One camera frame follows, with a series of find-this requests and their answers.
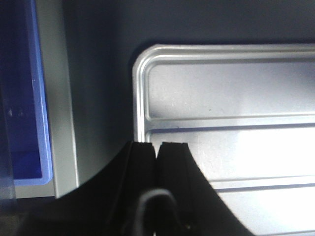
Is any left gripper black image-right left finger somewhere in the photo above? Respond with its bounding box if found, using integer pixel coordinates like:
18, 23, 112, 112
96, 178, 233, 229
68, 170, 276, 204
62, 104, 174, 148
16, 142, 156, 236

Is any left gripper black image-right right finger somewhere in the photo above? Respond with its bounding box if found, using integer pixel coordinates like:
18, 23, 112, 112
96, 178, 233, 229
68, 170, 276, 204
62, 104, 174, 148
147, 143, 252, 236

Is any silver metal tray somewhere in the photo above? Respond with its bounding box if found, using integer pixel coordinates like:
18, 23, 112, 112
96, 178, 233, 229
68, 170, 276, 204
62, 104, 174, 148
132, 44, 315, 236

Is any large blue crate right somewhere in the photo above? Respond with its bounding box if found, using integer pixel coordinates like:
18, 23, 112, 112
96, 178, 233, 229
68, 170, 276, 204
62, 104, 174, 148
0, 0, 53, 186

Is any grey shelf upright post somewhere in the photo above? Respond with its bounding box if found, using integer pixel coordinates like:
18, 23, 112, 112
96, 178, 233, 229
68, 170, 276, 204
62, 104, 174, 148
35, 0, 79, 198

